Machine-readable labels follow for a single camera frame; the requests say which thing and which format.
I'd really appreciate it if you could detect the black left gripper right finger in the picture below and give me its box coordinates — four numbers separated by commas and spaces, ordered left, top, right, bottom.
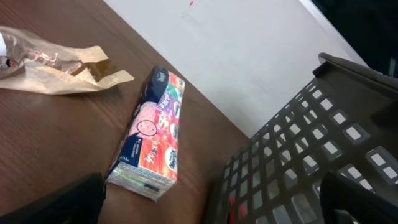
320, 172, 397, 224

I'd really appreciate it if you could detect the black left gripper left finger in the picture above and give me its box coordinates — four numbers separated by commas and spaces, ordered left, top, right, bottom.
1, 173, 106, 224

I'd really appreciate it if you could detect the San Remo spaghetti packet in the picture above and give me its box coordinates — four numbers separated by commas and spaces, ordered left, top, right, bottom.
226, 196, 248, 224

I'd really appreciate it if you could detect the colourful tissue pack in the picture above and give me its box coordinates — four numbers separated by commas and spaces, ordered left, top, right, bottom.
106, 65, 185, 201

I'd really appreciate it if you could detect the grey plastic basket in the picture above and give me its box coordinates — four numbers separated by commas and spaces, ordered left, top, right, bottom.
202, 53, 397, 223

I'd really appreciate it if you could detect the upper beige snack bag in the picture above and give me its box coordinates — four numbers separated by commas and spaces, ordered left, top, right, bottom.
1, 26, 134, 95

